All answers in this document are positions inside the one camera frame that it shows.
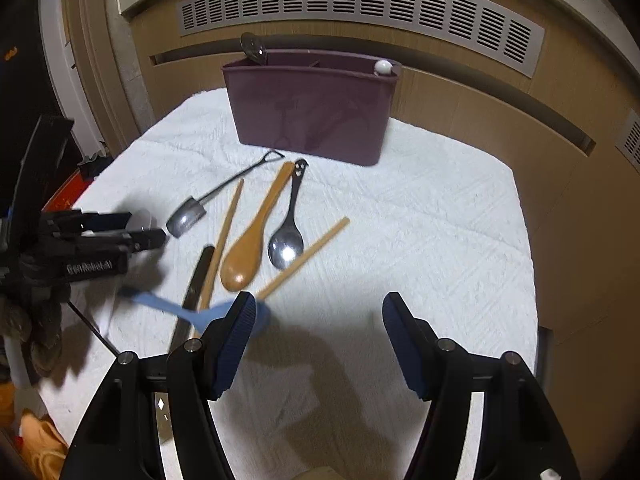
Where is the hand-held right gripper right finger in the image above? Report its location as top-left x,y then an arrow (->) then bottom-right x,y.
382,292 -> 581,480

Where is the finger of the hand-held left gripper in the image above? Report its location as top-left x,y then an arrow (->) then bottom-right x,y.
80,208 -> 152,235
82,228 -> 168,261

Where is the metal spoon black face handle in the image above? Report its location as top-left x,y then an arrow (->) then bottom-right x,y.
267,158 -> 309,269

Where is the white towel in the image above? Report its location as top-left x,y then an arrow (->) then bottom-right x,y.
37,86 -> 540,480

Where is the long grey vent grille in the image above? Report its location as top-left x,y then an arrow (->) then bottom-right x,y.
175,0 -> 546,79

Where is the wooden spoon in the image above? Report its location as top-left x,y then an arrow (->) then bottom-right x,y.
220,161 -> 296,292

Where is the purple utensil holder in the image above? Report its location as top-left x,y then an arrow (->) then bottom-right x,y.
222,51 -> 404,167

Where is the long black-handled spoon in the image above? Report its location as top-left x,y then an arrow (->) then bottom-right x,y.
166,245 -> 216,357

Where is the beige wooden radiator cover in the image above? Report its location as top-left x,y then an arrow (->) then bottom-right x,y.
65,0 -> 640,480

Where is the shovel-shaped metal spoon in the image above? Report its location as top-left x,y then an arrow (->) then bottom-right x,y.
165,149 -> 286,238

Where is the orange cloth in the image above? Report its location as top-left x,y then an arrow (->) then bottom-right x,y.
0,379 -> 69,480

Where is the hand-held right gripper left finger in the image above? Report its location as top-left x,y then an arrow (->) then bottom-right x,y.
60,291 -> 259,480

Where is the blue plastic spoon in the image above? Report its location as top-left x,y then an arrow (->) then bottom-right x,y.
119,284 -> 274,342

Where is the wooden chopstick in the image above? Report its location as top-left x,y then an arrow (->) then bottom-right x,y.
254,216 -> 351,302
192,177 -> 245,338

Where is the red board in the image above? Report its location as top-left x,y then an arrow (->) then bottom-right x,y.
41,169 -> 97,212

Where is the white ledge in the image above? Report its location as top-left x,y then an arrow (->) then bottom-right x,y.
115,0 -> 640,126

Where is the small grey vent grille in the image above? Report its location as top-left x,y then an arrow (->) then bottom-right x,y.
614,109 -> 640,172

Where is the person's left hand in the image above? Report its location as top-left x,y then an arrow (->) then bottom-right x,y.
0,285 -> 64,379

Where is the black cable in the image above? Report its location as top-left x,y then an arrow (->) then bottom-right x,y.
69,303 -> 122,357

